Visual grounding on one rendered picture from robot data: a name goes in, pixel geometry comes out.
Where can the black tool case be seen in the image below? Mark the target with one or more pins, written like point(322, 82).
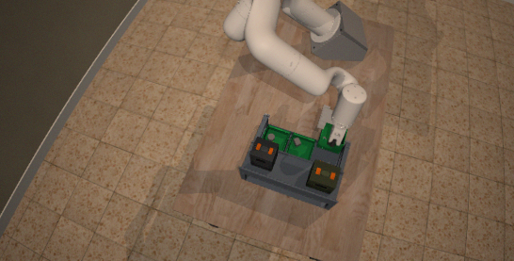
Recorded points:
point(263, 152)

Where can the green open-front bin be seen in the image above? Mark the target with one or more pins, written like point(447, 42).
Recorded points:
point(303, 150)
point(323, 142)
point(281, 136)

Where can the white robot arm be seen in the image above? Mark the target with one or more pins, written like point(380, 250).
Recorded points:
point(257, 25)

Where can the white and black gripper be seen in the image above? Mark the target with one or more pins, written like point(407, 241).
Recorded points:
point(340, 133)

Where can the dark olive tool case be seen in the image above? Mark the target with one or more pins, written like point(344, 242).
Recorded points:
point(324, 177)

